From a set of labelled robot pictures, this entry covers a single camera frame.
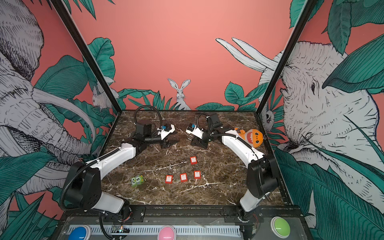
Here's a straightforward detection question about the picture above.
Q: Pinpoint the pink push button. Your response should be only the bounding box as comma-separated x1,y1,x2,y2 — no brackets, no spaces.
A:
157,226,177,240

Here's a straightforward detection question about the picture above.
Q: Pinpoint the black mounting rail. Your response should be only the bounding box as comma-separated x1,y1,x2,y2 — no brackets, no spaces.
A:
64,204,304,224

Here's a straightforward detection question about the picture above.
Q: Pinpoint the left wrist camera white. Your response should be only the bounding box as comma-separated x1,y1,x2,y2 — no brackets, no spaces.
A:
158,124,176,140

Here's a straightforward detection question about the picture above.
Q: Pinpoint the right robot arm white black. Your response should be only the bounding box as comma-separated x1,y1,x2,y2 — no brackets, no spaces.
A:
186,113,280,222

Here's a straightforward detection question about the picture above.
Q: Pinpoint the orange shark plush toy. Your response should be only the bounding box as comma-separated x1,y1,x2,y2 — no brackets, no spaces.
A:
235,128,264,148

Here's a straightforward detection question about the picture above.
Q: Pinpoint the blue push button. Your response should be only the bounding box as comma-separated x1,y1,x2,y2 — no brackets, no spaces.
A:
68,225,92,240

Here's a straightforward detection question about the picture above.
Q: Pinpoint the green push button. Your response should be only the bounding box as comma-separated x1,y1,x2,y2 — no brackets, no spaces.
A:
270,217,291,239

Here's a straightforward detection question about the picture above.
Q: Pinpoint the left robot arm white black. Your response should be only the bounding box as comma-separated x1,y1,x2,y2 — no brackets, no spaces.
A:
59,117,177,223

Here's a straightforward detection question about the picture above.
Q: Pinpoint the white slotted cable duct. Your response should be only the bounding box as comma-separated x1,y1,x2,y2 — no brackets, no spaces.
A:
68,224,241,237

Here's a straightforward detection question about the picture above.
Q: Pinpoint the green monster toy cube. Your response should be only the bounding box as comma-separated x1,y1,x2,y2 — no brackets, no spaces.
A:
131,175,145,187

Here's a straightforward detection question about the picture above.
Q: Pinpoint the red padlock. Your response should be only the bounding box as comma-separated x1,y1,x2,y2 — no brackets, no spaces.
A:
194,171,202,179
190,156,198,165
180,173,188,183
165,175,174,184

